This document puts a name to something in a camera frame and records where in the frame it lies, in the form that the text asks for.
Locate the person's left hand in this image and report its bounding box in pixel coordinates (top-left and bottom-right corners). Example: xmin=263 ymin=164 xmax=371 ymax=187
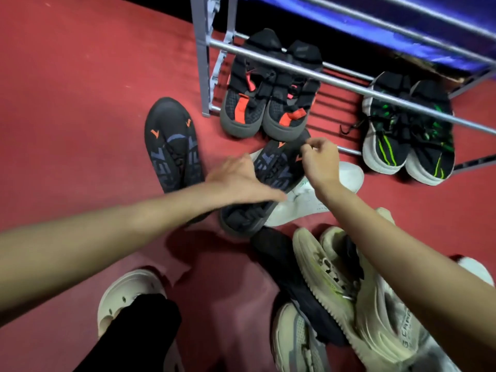
xmin=205 ymin=154 xmax=288 ymax=208

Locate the person's right hand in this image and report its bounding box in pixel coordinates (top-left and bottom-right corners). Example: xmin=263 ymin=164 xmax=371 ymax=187
xmin=300 ymin=137 xmax=342 ymax=195

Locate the person's black trouser leg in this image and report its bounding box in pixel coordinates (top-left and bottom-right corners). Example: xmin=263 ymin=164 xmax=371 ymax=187
xmin=74 ymin=293 xmax=183 ymax=372

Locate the white clog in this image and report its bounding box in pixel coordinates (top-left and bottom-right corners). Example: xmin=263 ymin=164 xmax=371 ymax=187
xmin=96 ymin=269 xmax=185 ymax=372

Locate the beige grey chunky sneaker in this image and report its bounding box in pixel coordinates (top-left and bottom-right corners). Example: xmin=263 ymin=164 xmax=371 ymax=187
xmin=320 ymin=207 xmax=463 ymax=372

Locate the beige sneaker with lime laces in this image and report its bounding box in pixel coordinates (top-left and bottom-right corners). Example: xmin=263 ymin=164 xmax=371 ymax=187
xmin=292 ymin=227 xmax=365 ymax=337

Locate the black shoe with orange marks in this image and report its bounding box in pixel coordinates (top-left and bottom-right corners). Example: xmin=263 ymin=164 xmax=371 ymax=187
xmin=144 ymin=97 xmax=212 ymax=224
xmin=219 ymin=129 xmax=311 ymax=239

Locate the person's right forearm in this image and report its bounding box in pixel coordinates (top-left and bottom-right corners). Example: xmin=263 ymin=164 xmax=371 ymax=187
xmin=316 ymin=180 xmax=496 ymax=372

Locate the grey metal shoe rack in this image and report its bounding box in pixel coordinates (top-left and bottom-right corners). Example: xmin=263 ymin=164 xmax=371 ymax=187
xmin=189 ymin=0 xmax=496 ymax=175

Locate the white shoe toe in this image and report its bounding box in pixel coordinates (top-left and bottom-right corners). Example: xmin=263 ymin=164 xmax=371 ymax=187
xmin=456 ymin=257 xmax=495 ymax=288

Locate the white sneaker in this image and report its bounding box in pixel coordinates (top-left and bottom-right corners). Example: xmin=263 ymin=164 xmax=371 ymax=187
xmin=250 ymin=149 xmax=365 ymax=228

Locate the black shoe with red straps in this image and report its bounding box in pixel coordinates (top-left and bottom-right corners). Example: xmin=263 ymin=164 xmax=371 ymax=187
xmin=220 ymin=28 xmax=283 ymax=139
xmin=262 ymin=40 xmax=324 ymax=142

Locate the person's left forearm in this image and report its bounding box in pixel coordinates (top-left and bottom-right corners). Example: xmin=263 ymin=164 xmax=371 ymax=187
xmin=0 ymin=177 xmax=218 ymax=327

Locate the blue cloth cover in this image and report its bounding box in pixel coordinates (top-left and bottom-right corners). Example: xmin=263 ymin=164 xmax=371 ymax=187
xmin=239 ymin=0 xmax=496 ymax=74

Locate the plain black shoe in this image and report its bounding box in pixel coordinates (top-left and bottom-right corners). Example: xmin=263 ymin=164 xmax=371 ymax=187
xmin=250 ymin=227 xmax=350 ymax=347

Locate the black shoe with green stripes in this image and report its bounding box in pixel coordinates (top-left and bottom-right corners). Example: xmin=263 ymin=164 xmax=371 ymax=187
xmin=361 ymin=71 xmax=414 ymax=175
xmin=404 ymin=80 xmax=456 ymax=187

